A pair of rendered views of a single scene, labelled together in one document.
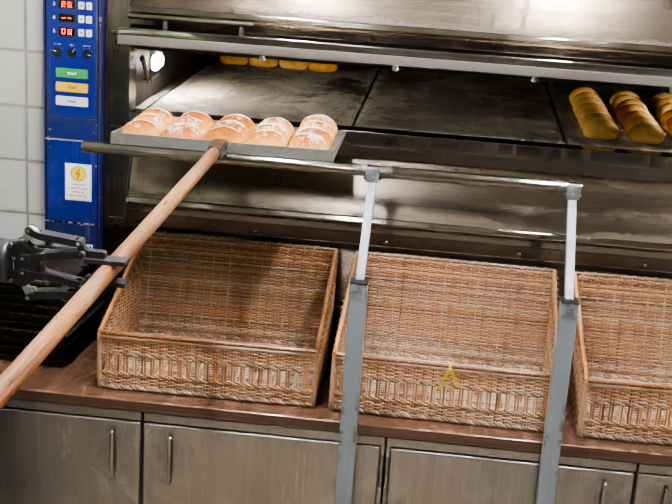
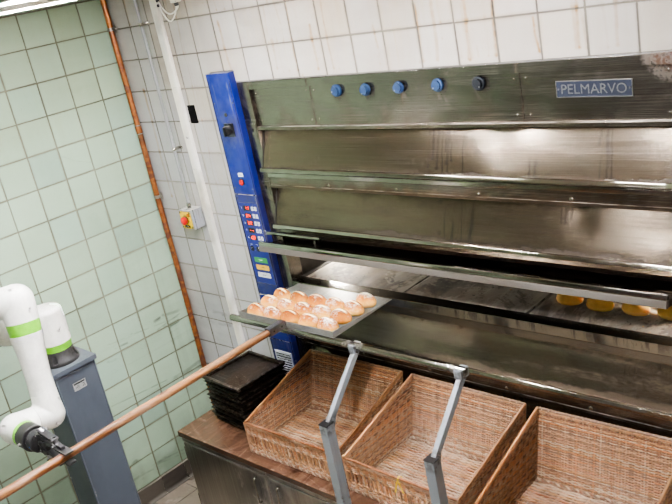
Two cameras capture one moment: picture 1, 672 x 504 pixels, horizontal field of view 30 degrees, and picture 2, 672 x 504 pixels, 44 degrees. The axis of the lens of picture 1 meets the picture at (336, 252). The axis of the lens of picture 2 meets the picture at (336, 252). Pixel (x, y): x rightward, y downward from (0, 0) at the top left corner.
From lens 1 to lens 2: 2.21 m
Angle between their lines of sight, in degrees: 39
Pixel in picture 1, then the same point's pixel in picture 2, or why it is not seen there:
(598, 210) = (549, 364)
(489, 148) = (472, 315)
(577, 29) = (503, 239)
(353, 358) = (332, 468)
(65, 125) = (265, 287)
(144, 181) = not seen: hidden behind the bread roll
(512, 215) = (494, 361)
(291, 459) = not seen: outside the picture
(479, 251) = (483, 382)
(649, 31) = (550, 241)
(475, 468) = not seen: outside the picture
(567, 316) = (429, 469)
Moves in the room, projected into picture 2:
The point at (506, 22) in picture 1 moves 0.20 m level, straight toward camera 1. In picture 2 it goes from (460, 234) to (425, 254)
